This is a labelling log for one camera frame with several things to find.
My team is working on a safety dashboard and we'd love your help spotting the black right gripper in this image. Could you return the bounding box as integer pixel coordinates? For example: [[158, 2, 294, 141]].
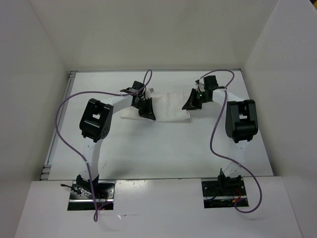
[[182, 88, 210, 110]]

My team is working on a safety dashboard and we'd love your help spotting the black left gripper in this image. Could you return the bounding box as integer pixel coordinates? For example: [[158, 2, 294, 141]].
[[133, 98, 156, 121]]

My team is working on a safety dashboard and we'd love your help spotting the white pleated skirt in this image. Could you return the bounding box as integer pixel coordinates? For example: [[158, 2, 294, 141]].
[[120, 93, 190, 123]]

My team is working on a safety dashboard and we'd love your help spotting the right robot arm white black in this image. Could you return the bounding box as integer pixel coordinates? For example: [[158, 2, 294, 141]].
[[182, 75, 259, 200]]

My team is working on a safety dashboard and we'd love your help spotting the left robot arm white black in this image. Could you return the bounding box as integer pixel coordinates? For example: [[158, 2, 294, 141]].
[[76, 81, 156, 198]]

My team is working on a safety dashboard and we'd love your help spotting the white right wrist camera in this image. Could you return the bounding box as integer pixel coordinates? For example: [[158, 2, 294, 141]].
[[195, 79, 205, 91]]

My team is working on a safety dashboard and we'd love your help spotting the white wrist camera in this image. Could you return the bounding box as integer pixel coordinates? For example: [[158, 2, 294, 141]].
[[146, 88, 154, 97], [195, 79, 205, 91]]

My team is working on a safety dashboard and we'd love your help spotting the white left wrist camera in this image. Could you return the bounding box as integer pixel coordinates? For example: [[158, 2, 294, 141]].
[[146, 88, 154, 97]]

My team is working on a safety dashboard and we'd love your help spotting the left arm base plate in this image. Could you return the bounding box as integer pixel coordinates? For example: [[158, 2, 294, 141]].
[[67, 180, 115, 211]]

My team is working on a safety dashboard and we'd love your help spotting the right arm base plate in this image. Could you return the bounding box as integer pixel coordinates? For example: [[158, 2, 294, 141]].
[[201, 179, 249, 209]]

